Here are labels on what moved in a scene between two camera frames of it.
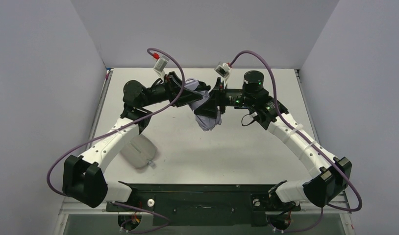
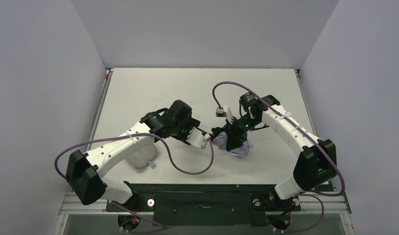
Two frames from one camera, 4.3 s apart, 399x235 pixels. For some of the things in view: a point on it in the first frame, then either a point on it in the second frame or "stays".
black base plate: (231, 204) stays
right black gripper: (221, 98) -> (234, 139)
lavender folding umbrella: (205, 123) -> (219, 139)
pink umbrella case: (138, 152) stays
